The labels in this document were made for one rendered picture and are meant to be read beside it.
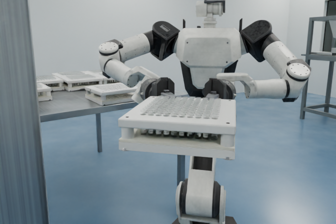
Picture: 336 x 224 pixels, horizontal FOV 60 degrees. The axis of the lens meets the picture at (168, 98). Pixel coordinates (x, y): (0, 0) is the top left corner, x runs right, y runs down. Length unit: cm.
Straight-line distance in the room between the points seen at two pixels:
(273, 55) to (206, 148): 69
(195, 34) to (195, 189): 63
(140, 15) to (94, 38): 93
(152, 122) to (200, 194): 65
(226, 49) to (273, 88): 27
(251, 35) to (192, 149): 76
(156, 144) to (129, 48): 70
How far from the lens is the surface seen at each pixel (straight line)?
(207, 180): 122
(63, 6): 505
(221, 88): 84
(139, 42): 127
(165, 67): 561
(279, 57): 119
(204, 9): 128
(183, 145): 60
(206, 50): 122
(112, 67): 113
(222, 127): 58
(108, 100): 158
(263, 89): 105
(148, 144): 62
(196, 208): 122
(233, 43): 123
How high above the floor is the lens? 122
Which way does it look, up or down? 12 degrees down
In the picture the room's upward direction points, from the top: straight up
